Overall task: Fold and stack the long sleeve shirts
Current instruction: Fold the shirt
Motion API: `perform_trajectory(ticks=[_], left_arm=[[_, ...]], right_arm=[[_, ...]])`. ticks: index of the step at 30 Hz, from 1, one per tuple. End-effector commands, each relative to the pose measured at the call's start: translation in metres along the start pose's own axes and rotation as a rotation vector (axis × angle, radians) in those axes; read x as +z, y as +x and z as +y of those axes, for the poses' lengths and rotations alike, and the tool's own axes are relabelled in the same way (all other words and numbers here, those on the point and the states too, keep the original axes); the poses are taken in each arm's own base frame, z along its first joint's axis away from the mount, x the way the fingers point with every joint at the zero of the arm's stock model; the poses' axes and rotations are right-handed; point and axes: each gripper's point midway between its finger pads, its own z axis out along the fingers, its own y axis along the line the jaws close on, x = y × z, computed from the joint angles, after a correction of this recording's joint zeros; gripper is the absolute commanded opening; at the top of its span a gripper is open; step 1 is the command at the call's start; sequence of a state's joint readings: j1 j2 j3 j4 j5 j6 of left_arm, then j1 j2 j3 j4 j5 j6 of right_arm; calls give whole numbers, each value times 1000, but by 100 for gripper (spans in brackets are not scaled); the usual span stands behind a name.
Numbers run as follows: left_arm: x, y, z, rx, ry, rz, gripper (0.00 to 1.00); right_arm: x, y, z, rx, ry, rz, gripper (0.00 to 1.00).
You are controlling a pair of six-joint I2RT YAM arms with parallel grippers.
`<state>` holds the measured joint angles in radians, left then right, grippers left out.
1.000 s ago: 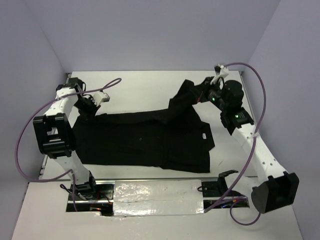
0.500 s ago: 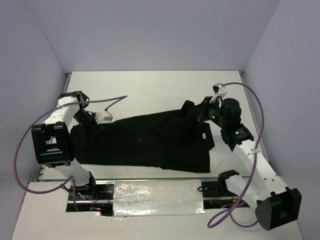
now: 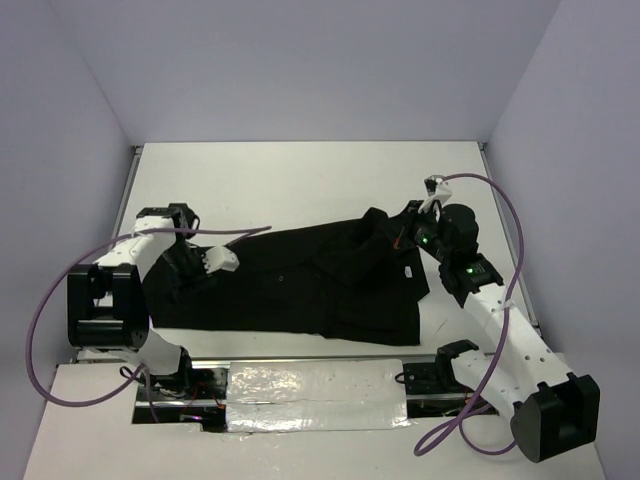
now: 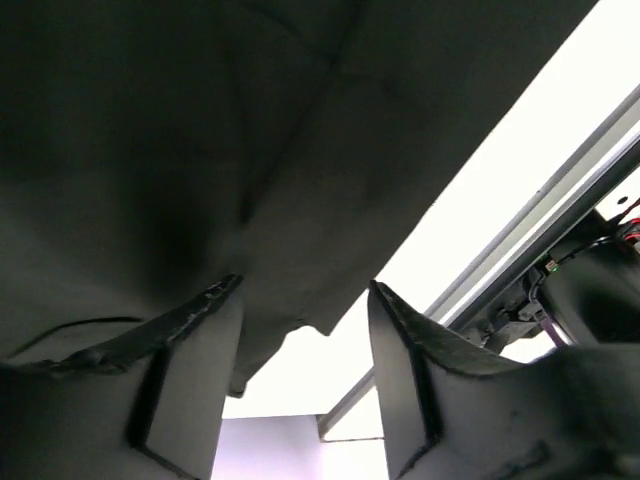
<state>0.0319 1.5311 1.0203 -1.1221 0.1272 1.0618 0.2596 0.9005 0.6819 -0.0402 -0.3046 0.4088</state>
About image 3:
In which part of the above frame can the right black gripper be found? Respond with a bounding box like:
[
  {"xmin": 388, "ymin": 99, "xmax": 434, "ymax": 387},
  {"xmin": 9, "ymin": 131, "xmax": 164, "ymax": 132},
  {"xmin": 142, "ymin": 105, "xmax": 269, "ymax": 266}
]
[{"xmin": 378, "ymin": 200, "xmax": 452, "ymax": 263}]

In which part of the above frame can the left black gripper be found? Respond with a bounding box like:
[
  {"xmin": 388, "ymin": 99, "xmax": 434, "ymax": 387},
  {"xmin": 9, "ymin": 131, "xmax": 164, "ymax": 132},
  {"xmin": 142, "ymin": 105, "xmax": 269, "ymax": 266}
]
[{"xmin": 161, "ymin": 241, "xmax": 217, "ymax": 309}]

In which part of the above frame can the black long sleeve shirt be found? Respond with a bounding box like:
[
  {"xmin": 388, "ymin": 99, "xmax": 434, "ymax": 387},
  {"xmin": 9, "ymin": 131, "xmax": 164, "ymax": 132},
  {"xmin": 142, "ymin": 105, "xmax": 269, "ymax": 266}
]
[{"xmin": 143, "ymin": 208, "xmax": 430, "ymax": 346}]

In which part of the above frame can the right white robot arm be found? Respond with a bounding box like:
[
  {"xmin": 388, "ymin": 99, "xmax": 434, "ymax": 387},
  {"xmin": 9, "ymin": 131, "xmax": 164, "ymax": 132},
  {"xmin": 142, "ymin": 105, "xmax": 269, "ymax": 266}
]
[{"xmin": 396, "ymin": 200, "xmax": 600, "ymax": 463}]

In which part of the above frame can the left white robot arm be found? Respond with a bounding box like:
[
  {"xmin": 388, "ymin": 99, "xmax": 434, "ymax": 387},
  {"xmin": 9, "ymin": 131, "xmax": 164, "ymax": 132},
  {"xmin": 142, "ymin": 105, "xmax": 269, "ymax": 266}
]
[{"xmin": 66, "ymin": 203, "xmax": 210, "ymax": 399}]

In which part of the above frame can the glossy white tape sheet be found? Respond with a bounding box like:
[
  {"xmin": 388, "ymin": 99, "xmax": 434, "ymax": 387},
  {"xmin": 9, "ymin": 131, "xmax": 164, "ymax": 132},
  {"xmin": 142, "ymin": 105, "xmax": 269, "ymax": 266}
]
[{"xmin": 225, "ymin": 359, "xmax": 410, "ymax": 433}]

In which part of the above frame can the white front board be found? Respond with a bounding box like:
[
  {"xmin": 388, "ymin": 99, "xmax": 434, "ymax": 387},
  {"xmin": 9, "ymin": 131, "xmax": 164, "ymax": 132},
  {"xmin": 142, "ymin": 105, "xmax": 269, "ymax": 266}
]
[{"xmin": 25, "ymin": 388, "xmax": 604, "ymax": 479}]

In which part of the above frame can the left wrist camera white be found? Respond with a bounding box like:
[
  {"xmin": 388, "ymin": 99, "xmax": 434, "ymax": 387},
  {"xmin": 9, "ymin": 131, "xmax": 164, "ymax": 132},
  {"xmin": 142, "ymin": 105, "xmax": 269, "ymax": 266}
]
[{"xmin": 202, "ymin": 246, "xmax": 240, "ymax": 274}]

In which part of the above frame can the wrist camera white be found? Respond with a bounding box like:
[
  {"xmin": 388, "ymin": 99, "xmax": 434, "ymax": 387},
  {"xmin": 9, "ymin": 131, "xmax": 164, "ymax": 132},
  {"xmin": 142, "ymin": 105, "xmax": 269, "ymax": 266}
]
[
  {"xmin": 202, "ymin": 246, "xmax": 240, "ymax": 274},
  {"xmin": 420, "ymin": 175, "xmax": 452, "ymax": 212}
]

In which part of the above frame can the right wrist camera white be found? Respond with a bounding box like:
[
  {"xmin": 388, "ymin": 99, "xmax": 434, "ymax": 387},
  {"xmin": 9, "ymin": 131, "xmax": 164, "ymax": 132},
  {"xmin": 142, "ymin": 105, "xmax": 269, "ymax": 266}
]
[{"xmin": 420, "ymin": 175, "xmax": 452, "ymax": 212}]

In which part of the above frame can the aluminium table edge rail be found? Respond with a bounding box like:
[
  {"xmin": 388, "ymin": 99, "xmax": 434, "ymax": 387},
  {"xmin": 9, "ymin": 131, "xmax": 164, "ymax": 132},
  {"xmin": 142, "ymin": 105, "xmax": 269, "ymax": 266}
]
[{"xmin": 477, "ymin": 142, "xmax": 544, "ymax": 339}]

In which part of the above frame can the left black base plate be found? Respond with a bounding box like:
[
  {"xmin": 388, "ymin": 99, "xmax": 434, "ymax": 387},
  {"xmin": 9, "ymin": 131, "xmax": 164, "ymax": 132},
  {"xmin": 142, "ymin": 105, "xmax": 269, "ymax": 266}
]
[{"xmin": 150, "ymin": 367, "xmax": 228, "ymax": 401}]

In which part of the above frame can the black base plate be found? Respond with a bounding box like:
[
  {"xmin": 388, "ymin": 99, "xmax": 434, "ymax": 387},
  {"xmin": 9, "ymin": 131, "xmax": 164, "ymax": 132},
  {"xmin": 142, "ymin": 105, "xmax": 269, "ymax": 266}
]
[
  {"xmin": 150, "ymin": 367, "xmax": 228, "ymax": 401},
  {"xmin": 395, "ymin": 361, "xmax": 474, "ymax": 395}
]

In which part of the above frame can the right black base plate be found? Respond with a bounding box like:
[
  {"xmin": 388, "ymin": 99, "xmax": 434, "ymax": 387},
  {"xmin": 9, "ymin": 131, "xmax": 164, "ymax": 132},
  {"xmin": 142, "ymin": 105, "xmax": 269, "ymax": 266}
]
[{"xmin": 395, "ymin": 361, "xmax": 474, "ymax": 395}]

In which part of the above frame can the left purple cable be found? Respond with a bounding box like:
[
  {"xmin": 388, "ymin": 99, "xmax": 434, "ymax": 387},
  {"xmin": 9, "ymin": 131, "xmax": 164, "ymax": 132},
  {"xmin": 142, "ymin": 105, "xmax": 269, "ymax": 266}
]
[{"xmin": 27, "ymin": 225, "xmax": 273, "ymax": 424}]

